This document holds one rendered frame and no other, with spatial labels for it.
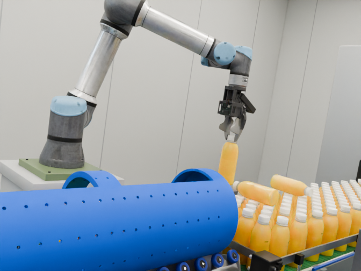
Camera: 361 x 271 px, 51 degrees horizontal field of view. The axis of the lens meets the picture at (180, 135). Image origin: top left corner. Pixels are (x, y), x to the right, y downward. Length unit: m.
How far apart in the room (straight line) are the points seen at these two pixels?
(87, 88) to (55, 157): 0.29
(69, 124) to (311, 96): 4.93
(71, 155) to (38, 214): 0.50
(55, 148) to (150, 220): 0.48
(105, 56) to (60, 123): 0.31
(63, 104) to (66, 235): 0.56
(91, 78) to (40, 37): 2.38
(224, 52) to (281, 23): 5.07
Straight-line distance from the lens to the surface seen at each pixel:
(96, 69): 1.44
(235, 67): 1.48
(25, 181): 1.24
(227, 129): 1.53
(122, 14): 1.33
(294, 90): 6.09
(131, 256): 0.98
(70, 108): 1.30
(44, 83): 3.82
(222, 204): 1.17
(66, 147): 1.31
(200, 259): 1.22
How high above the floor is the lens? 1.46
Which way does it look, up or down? 6 degrees down
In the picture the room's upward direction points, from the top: 8 degrees clockwise
